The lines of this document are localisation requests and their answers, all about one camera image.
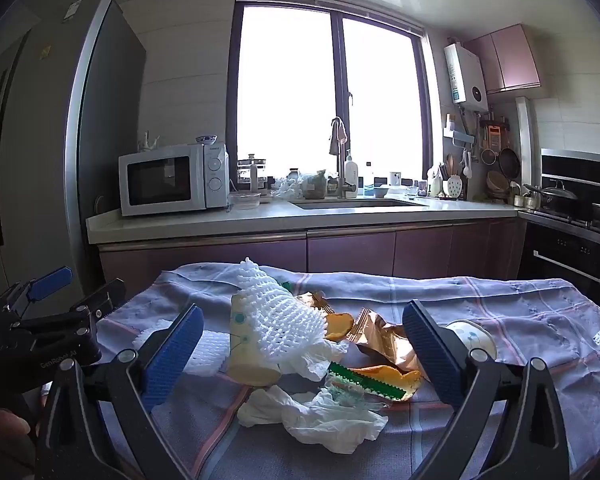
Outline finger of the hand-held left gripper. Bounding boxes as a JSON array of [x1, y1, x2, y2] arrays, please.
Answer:
[[10, 278, 127, 341], [0, 266, 74, 323]]

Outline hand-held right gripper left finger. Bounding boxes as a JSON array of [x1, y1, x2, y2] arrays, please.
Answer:
[[34, 304, 206, 480]]

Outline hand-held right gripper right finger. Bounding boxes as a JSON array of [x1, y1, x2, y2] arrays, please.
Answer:
[[401, 300, 571, 480]]

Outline white foam fruit net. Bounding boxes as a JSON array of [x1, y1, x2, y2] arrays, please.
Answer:
[[230, 257, 338, 376]]

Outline person's left hand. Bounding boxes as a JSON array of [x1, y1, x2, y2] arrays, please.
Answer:
[[0, 407, 33, 476]]

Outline flat white foam net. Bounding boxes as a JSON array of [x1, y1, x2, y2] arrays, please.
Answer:
[[132, 317, 231, 378]]

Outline green serrated snack wrapper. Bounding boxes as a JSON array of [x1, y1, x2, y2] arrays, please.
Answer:
[[327, 361, 411, 403]]

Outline cream patterned paper cup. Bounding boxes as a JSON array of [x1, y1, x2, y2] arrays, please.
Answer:
[[227, 292, 286, 388]]

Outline blue-grey checked tablecloth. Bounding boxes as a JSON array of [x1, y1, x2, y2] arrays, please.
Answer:
[[92, 260, 600, 480]]

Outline white crumpled tissue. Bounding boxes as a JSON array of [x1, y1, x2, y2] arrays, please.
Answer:
[[280, 340, 348, 382], [237, 385, 388, 448]]

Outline grey refrigerator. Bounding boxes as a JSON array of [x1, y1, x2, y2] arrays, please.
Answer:
[[0, 0, 147, 306]]

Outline purple lower cabinets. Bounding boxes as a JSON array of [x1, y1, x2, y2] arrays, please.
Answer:
[[97, 217, 528, 293]]

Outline white microwave oven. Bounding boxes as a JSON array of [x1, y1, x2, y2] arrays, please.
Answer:
[[118, 142, 230, 217]]

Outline black built-in oven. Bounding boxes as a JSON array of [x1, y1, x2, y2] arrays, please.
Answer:
[[522, 220, 600, 307]]

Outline steel sink basin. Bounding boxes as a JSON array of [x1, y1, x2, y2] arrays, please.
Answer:
[[292, 199, 429, 210]]

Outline clear plastic food container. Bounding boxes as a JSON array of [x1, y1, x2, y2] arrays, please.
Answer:
[[228, 191, 262, 210]]

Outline white kitchen counter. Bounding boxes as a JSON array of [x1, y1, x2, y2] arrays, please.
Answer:
[[86, 195, 523, 246]]

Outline steel sink faucet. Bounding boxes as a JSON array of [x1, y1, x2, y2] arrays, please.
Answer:
[[327, 117, 357, 199]]

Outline white pump soap bottle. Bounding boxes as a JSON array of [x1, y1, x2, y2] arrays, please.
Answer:
[[344, 149, 360, 194]]

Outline glass kettle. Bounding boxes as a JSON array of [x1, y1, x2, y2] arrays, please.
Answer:
[[237, 154, 269, 192]]

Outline black cooking pot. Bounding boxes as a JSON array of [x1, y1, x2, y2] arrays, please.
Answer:
[[524, 180, 579, 212]]

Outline crumpled clear plastic bags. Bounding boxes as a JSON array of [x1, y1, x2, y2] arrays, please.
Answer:
[[272, 176, 302, 199]]

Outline dark filled plastic bag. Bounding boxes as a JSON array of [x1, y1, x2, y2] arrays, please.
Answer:
[[300, 170, 329, 200]]

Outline hanging kitchen utensil rack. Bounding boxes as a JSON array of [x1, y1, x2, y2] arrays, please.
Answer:
[[480, 119, 522, 201]]

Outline black range hood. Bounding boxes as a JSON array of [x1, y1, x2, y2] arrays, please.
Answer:
[[540, 147, 600, 206]]

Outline cloth hung on faucet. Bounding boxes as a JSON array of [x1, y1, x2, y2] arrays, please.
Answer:
[[329, 117, 350, 157]]

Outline dark-framed kitchen window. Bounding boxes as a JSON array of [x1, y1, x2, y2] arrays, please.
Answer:
[[227, 0, 437, 196]]

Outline white wall water heater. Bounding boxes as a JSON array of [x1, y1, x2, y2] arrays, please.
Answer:
[[443, 42, 490, 112]]

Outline pink wall cabinet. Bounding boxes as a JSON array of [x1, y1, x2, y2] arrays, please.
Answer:
[[462, 24, 544, 95]]

